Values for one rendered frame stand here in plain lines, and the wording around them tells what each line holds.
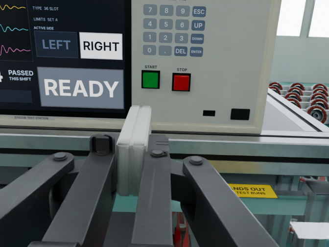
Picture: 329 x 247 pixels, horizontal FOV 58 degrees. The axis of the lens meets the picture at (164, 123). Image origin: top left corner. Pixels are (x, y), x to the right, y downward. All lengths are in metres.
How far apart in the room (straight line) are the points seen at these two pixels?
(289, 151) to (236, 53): 0.14
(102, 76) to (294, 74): 7.04
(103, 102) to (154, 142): 0.22
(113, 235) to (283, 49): 6.72
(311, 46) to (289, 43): 0.50
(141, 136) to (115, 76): 0.23
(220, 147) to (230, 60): 0.11
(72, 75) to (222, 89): 0.19
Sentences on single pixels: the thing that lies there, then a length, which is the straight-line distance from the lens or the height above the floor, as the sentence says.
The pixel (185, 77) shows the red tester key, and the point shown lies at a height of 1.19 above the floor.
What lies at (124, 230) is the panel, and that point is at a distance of 0.63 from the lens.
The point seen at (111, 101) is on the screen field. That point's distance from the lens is 0.38.
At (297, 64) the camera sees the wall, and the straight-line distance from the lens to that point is 7.33.
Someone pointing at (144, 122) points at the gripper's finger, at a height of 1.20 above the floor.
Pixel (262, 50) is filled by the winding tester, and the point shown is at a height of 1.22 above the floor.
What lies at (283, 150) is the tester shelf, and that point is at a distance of 0.40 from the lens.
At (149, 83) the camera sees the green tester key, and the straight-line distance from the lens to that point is 0.37.
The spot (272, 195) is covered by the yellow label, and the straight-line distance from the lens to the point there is 0.37.
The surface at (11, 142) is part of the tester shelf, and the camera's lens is 0.41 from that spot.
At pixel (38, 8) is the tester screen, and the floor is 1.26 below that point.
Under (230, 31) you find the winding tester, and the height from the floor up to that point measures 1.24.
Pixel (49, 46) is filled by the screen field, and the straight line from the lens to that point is 0.39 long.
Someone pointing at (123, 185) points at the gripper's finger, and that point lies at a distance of 0.16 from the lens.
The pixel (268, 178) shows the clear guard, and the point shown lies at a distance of 0.41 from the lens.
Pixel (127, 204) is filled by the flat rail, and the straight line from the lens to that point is 0.40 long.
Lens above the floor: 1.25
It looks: 19 degrees down
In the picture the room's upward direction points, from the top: 2 degrees clockwise
